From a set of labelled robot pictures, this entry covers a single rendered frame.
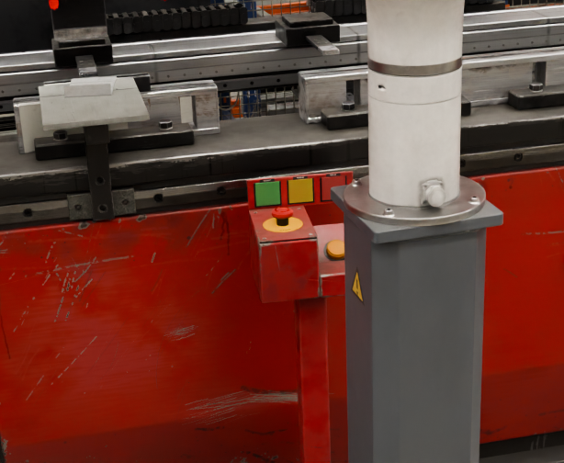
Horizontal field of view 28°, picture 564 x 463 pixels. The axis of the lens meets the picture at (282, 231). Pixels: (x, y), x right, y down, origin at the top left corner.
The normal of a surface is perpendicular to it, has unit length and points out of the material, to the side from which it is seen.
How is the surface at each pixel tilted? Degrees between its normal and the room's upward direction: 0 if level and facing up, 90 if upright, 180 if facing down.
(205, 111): 90
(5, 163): 0
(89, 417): 90
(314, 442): 90
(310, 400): 90
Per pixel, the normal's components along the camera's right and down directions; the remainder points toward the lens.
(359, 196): -0.04, -0.92
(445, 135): 0.61, 0.29
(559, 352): 0.22, 0.36
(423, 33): 0.04, 0.51
